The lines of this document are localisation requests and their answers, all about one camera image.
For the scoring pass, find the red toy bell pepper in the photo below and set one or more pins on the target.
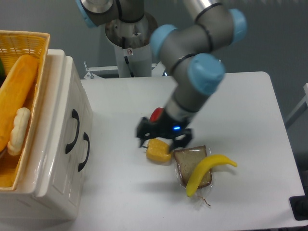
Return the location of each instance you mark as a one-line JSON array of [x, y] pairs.
[[156, 114]]

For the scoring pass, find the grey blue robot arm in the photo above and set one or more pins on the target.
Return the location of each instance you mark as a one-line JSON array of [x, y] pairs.
[[185, 54]]

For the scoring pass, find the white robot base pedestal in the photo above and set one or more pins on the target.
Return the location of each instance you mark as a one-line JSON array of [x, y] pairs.
[[131, 45]]

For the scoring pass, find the yellow toy banana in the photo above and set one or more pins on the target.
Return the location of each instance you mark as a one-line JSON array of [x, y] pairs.
[[202, 168]]

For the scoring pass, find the orange baguette bread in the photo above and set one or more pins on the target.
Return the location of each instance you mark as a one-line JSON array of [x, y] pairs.
[[13, 93]]

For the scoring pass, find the black lower drawer handle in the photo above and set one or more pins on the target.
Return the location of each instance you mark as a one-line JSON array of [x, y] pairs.
[[82, 161]]

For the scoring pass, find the metal bowl in basket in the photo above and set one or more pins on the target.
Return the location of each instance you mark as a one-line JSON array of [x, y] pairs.
[[3, 152]]

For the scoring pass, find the white drawer cabinet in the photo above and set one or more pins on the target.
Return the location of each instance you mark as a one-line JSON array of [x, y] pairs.
[[24, 202]]

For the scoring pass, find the black device at edge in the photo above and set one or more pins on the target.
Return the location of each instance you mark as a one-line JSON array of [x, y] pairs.
[[299, 206]]

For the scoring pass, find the green toy pepper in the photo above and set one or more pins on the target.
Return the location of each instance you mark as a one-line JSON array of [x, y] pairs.
[[2, 70]]

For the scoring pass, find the wrapped bread slice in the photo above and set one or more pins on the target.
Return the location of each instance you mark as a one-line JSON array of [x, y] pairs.
[[186, 161]]

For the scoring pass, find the yellow woven basket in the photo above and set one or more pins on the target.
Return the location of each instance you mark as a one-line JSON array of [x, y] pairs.
[[14, 44]]

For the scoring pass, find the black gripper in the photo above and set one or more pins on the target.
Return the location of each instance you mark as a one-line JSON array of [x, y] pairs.
[[165, 127]]

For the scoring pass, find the yellow toy bell pepper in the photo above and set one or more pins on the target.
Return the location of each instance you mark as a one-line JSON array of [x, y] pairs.
[[157, 150]]

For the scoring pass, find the white top drawer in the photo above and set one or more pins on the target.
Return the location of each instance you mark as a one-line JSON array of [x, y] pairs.
[[60, 180]]

